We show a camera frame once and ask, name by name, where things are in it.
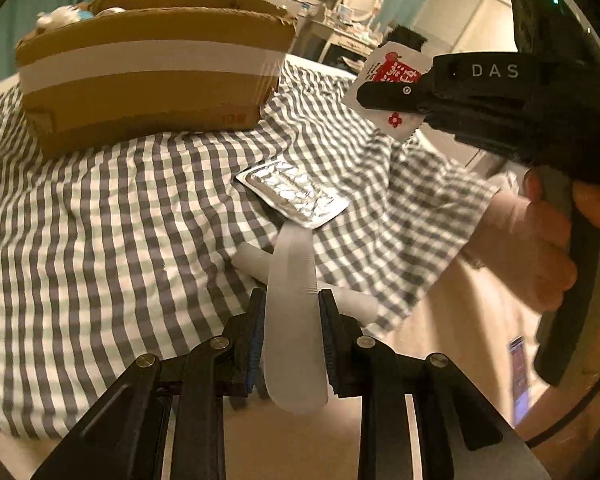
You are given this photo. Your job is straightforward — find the white dressing table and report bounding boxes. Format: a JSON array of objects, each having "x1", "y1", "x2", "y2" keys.
[{"x1": 320, "y1": 15, "x2": 381, "y2": 63}]

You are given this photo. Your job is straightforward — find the white comb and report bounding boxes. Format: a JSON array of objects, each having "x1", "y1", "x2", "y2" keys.
[{"x1": 260, "y1": 220, "x2": 331, "y2": 415}]

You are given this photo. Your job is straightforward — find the translucent plastic tube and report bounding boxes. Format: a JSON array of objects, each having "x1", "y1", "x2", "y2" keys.
[{"x1": 232, "y1": 242, "x2": 381, "y2": 326}]

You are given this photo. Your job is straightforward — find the smartphone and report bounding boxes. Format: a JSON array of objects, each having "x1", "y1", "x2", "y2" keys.
[{"x1": 507, "y1": 336, "x2": 531, "y2": 426}]

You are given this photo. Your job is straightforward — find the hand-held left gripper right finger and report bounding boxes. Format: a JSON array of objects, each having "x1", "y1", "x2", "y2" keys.
[{"x1": 318, "y1": 290, "x2": 553, "y2": 480}]

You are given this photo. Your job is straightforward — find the brown cardboard box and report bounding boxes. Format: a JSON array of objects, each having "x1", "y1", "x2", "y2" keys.
[{"x1": 15, "y1": 0, "x2": 298, "y2": 158}]

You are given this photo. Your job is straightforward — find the person's right hand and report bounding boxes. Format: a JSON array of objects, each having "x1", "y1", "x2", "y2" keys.
[{"x1": 459, "y1": 170, "x2": 600, "y2": 311}]

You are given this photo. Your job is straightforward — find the black clothes on chair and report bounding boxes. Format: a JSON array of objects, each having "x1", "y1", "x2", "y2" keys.
[{"x1": 387, "y1": 24, "x2": 427, "y2": 56}]

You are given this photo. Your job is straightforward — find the red white sachet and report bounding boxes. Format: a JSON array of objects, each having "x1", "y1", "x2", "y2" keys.
[{"x1": 344, "y1": 42, "x2": 431, "y2": 143}]

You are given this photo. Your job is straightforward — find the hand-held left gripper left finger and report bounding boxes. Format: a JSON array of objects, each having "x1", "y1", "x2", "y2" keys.
[{"x1": 30, "y1": 287, "x2": 268, "y2": 480}]

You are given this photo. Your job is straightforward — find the silver blister pack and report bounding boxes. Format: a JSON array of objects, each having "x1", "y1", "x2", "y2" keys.
[{"x1": 235, "y1": 159, "x2": 351, "y2": 230}]

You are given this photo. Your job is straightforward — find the grey checked cloth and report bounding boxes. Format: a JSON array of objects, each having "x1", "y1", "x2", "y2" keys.
[{"x1": 0, "y1": 55, "x2": 501, "y2": 441}]

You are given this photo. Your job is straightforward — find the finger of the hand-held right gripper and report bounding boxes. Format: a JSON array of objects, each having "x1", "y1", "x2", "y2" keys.
[{"x1": 356, "y1": 79, "x2": 436, "y2": 112}]

